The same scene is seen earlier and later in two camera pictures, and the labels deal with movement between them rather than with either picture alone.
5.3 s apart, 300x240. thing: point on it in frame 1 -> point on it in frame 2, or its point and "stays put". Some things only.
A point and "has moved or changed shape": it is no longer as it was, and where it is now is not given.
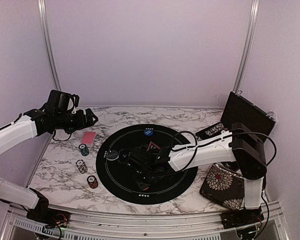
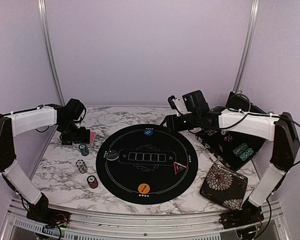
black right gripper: (141, 185) -> (173, 126)
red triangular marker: (152, 146) has moved or changed shape
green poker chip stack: (84, 149) stays put
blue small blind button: (148, 132) stays put
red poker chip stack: (92, 181) stays put
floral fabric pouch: (224, 187) stays put
